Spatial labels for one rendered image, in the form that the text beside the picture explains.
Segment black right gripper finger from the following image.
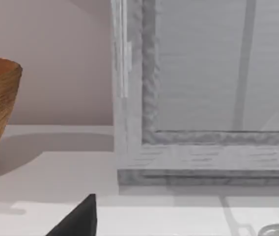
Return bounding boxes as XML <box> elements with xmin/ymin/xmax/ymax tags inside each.
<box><xmin>45</xmin><ymin>193</ymin><xmax>98</xmax><ymax>236</ymax></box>

